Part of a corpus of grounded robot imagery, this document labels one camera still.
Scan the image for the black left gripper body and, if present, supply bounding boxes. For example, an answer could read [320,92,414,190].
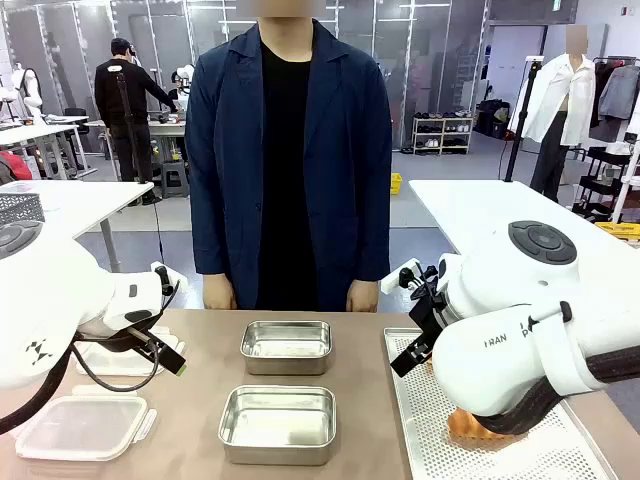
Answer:
[73,310,169,353]

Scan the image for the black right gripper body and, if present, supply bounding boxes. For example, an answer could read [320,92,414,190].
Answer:
[407,284,452,346]

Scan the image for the clear plastic clip lid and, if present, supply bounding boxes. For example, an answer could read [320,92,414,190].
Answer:
[74,325,187,377]
[13,384,158,462]

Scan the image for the small steel container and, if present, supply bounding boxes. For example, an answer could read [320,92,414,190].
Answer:
[239,319,333,377]

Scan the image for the large steel container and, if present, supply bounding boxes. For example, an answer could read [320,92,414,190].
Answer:
[217,384,338,467]

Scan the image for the person's left hand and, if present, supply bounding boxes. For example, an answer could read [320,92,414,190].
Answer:
[345,278,380,314]

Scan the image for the person's right hand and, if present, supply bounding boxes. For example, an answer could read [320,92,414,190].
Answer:
[202,273,238,312]

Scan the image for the perforated metal baking tray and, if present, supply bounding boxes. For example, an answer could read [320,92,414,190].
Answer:
[383,327,620,480]

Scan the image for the large white rounded table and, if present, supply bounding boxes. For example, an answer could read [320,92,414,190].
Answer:
[408,179,640,281]

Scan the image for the white side table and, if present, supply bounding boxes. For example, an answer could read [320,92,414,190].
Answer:
[0,179,155,274]

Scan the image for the grey plastic stool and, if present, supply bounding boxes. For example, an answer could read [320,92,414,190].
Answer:
[160,162,192,200]

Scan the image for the grey mesh basket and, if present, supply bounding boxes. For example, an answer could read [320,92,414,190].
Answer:
[0,192,46,227]

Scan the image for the wooden shoe rack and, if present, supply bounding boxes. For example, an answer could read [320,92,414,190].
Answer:
[411,111,475,157]

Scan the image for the person in navy jacket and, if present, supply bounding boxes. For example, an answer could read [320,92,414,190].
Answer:
[183,14,394,314]

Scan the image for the black luggage bags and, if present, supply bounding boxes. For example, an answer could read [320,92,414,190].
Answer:
[473,98,512,140]

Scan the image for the red bag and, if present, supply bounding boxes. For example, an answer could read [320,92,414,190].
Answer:
[0,151,34,185]

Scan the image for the flat yellow crate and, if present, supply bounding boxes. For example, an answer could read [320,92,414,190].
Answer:
[593,221,640,247]

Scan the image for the thin black tripod stand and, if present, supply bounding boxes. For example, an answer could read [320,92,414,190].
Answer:
[114,71,152,184]

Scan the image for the black rolling cart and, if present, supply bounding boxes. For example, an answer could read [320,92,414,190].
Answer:
[571,143,640,222]

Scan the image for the white background desk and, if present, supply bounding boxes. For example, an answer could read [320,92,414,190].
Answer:
[0,114,100,181]

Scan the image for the background person in black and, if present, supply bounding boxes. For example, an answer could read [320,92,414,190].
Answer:
[94,37,179,207]

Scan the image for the mannequin with white shirt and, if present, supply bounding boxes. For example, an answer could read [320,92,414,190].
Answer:
[509,24,598,202]

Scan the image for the white humanoid robot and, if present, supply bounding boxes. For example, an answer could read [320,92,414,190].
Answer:
[9,61,47,127]

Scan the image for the grey hanging jacket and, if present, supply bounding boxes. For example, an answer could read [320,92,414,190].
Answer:
[597,64,640,122]

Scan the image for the thin black left gripper cable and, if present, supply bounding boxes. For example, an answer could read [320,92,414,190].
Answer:
[71,279,181,392]

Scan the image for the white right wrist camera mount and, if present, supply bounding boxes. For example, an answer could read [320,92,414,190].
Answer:
[380,258,423,294]

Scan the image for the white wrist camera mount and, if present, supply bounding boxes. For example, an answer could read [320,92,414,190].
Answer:
[150,261,189,297]
[380,258,423,294]

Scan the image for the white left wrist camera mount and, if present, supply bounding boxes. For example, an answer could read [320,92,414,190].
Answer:
[150,261,189,297]

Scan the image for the black left arm cable sleeve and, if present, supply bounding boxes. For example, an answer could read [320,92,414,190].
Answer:
[0,349,71,437]

